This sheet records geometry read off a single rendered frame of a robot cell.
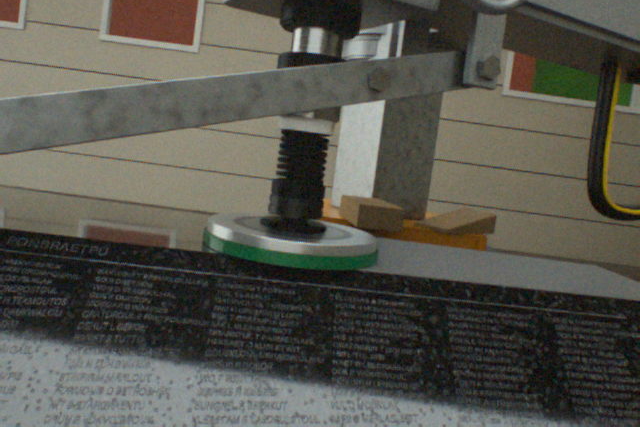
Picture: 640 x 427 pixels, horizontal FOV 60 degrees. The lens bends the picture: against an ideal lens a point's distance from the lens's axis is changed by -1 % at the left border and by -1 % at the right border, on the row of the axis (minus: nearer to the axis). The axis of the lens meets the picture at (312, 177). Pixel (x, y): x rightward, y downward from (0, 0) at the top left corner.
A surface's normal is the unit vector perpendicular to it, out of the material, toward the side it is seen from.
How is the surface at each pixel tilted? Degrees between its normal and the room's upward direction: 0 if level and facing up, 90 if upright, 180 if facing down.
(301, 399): 45
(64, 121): 90
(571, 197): 90
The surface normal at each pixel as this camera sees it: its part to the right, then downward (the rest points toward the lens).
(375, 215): 0.14, 0.07
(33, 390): 0.15, -0.65
